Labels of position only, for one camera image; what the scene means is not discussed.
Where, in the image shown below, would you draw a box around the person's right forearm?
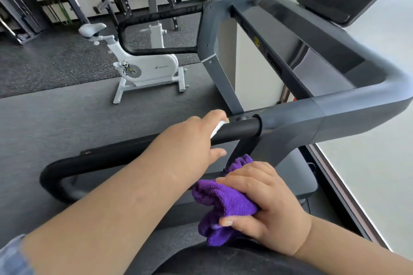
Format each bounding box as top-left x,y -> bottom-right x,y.
293,215 -> 413,275

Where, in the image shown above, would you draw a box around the white exercise bike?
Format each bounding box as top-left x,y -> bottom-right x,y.
78,0 -> 190,105

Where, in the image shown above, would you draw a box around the black cable machine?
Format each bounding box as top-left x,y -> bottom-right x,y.
0,0 -> 50,45

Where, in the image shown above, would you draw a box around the green resistance bands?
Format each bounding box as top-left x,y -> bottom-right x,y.
48,3 -> 73,25

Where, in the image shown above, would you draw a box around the person's blue-grey sleeve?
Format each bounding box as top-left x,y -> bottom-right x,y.
0,234 -> 34,275

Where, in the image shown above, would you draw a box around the white wipe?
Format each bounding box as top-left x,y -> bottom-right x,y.
210,119 -> 228,139

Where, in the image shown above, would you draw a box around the person's right hand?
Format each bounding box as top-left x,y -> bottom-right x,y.
216,161 -> 312,256

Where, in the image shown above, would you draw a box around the dark grey treadmill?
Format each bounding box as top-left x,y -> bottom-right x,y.
39,0 -> 413,243

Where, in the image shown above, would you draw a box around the person's left forearm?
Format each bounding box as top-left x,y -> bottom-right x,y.
19,138 -> 191,275

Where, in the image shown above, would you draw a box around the purple microfibre cloth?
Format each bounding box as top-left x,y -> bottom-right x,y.
193,154 -> 260,247

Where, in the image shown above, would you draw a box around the person's left hand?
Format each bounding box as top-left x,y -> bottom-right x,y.
154,110 -> 228,186

